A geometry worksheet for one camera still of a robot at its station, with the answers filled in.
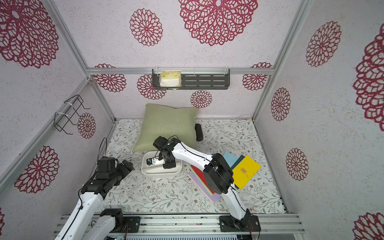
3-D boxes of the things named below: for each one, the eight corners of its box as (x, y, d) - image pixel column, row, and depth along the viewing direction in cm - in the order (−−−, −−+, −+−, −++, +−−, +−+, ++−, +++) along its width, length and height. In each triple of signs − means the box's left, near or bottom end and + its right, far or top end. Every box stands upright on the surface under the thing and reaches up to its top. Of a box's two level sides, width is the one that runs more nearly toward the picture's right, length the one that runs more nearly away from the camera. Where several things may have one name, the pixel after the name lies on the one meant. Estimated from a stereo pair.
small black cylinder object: (196, 143, 108) (196, 138, 103) (194, 128, 117) (195, 122, 112) (203, 143, 109) (204, 137, 104) (201, 128, 118) (201, 122, 113)
